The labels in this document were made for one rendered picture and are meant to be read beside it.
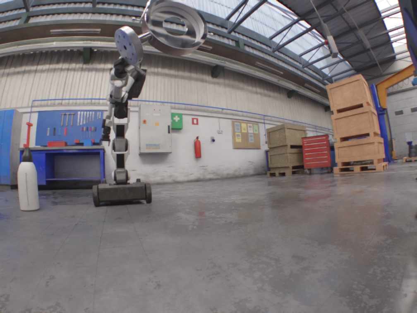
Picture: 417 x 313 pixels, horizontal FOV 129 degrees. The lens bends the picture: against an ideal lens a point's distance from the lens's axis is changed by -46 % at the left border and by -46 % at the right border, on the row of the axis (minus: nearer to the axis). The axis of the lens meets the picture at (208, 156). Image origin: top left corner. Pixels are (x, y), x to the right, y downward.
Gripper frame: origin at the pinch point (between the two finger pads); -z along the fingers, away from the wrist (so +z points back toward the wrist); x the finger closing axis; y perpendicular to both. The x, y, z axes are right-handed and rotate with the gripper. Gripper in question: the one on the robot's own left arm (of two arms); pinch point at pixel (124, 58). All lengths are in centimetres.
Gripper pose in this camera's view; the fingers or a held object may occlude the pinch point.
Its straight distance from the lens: 106.4
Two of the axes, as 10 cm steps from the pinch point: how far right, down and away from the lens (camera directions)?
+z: -5.2, 0.0, 8.5
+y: 5.7, 7.5, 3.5
